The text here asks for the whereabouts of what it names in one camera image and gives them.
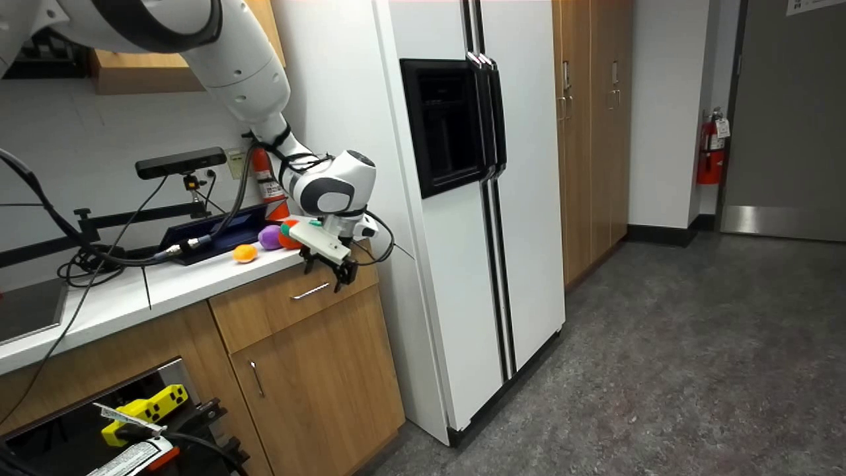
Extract white refrigerator black dispenser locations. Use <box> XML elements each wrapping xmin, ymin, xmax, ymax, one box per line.
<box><xmin>271</xmin><ymin>0</ymin><xmax>569</xmax><ymax>449</ymax></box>

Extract grey metal door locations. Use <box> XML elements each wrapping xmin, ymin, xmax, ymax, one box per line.
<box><xmin>719</xmin><ymin>0</ymin><xmax>846</xmax><ymax>243</ymax></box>

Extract wooden left cabinet front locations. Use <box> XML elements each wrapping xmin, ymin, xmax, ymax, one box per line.
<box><xmin>0</xmin><ymin>305</ymin><xmax>273</xmax><ymax>476</ymax></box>

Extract black camera mount rail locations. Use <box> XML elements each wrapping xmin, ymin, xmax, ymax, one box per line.
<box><xmin>0</xmin><ymin>203</ymin><xmax>199</xmax><ymax>267</ymax></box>

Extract black stereo camera bar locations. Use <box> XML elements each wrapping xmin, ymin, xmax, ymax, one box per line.
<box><xmin>136</xmin><ymin>148</ymin><xmax>227</xmax><ymax>181</ymax></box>

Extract yellow black power tool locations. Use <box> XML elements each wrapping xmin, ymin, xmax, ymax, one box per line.
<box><xmin>101</xmin><ymin>384</ymin><xmax>189</xmax><ymax>446</ymax></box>

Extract red fire extinguisher on wall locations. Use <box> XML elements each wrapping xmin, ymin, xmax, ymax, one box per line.
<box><xmin>695</xmin><ymin>108</ymin><xmax>729</xmax><ymax>185</ymax></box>

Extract yellow plush ball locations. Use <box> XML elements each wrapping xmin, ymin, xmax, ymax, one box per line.
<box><xmin>232</xmin><ymin>243</ymin><xmax>259</xmax><ymax>265</ymax></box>

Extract orange plush toy green patch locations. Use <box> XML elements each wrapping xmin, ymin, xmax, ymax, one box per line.
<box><xmin>279</xmin><ymin>218</ymin><xmax>301</xmax><ymax>252</ymax></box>

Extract purple plush ball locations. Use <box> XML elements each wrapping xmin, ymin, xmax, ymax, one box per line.
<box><xmin>259</xmin><ymin>226</ymin><xmax>281</xmax><ymax>252</ymax></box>

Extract wooden drawer with metal handle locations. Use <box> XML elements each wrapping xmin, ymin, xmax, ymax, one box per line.
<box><xmin>209</xmin><ymin>265</ymin><xmax>378</xmax><ymax>355</ymax></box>

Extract tall wooden pantry cabinets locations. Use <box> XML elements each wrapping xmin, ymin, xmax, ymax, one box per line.
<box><xmin>554</xmin><ymin>0</ymin><xmax>634</xmax><ymax>286</ymax></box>

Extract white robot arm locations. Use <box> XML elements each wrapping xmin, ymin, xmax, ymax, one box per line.
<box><xmin>0</xmin><ymin>0</ymin><xmax>375</xmax><ymax>286</ymax></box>

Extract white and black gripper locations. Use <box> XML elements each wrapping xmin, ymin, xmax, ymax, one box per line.
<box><xmin>287</xmin><ymin>218</ymin><xmax>378</xmax><ymax>292</ymax></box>

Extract wooden lower cabinet door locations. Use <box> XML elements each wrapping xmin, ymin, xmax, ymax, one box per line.
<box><xmin>236</xmin><ymin>289</ymin><xmax>406</xmax><ymax>476</ymax></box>

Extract red extinguisher behind arm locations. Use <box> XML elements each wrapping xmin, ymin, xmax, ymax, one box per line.
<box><xmin>252</xmin><ymin>146</ymin><xmax>288</xmax><ymax>222</ymax></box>

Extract wooden upper wall cabinet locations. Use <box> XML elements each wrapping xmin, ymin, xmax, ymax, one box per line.
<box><xmin>94</xmin><ymin>0</ymin><xmax>287</xmax><ymax>96</ymax></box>

